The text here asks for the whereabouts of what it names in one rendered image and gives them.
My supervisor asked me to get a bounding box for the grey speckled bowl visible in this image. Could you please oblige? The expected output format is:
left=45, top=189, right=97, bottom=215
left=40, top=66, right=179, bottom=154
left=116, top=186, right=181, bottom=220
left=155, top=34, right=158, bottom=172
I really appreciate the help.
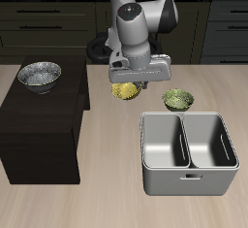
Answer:
left=16, top=61, right=62, bottom=95

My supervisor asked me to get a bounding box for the green bowl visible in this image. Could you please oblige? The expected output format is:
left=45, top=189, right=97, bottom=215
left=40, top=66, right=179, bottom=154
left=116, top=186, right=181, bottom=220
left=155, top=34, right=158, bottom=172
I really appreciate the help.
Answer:
left=162, top=88, right=195, bottom=113

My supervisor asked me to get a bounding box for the dark grey drawer cupboard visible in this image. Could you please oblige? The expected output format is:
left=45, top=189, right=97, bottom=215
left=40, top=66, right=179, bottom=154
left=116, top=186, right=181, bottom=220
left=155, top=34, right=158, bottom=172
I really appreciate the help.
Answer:
left=199, top=0, right=248, bottom=65

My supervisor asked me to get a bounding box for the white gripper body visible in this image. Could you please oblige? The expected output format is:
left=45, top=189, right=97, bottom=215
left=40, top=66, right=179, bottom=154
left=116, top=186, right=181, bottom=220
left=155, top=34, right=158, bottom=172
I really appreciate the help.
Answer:
left=108, top=54, right=172, bottom=84

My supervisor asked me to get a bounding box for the dark wooden cabinet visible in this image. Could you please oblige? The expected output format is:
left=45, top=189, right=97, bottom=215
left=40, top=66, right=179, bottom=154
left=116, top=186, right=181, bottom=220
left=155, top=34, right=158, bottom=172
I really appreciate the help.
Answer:
left=0, top=55, right=91, bottom=185

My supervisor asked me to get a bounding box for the white two-bin basket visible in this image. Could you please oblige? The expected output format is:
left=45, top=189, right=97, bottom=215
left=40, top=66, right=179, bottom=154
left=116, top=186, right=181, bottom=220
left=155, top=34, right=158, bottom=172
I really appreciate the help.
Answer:
left=139, top=111, right=240, bottom=197

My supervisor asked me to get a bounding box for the yellow bowl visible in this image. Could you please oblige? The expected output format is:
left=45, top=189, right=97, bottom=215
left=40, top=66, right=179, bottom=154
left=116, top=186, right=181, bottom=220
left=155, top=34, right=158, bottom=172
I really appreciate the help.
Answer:
left=111, top=81, right=143, bottom=101

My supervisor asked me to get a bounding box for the dark olive kitchen cupboard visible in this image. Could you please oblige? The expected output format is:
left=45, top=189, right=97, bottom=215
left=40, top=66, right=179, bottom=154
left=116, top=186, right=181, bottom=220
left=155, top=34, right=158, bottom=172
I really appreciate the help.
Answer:
left=0, top=0, right=211, bottom=66

